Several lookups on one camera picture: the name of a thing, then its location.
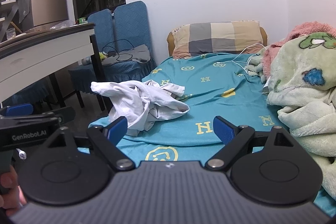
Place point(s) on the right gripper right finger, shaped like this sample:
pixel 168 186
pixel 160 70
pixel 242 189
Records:
pixel 268 167

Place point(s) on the checkered beige grey pillow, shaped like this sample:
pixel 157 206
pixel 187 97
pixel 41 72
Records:
pixel 217 37

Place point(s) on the teal patterned bed sheet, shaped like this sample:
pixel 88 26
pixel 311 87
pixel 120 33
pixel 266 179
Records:
pixel 215 85

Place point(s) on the white desk with black legs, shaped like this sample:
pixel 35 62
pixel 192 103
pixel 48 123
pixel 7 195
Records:
pixel 32 57

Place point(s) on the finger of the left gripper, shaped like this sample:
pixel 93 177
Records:
pixel 65 114
pixel 17 110

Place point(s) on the grey cloth on chair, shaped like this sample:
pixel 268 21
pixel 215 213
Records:
pixel 140 54

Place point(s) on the green box on desk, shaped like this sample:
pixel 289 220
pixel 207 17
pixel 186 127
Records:
pixel 82 20

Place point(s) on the blue covered chair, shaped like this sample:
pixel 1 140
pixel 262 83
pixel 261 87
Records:
pixel 91 68
pixel 131 30

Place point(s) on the green fleece blanket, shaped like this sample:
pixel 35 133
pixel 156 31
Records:
pixel 302 82

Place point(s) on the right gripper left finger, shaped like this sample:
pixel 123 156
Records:
pixel 68 169

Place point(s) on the white t-shirt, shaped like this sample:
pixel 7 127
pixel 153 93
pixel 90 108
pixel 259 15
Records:
pixel 142 104

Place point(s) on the person's left hand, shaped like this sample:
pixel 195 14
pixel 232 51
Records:
pixel 13 200

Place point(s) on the yellow green toy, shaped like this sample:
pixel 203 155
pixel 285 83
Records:
pixel 102 56

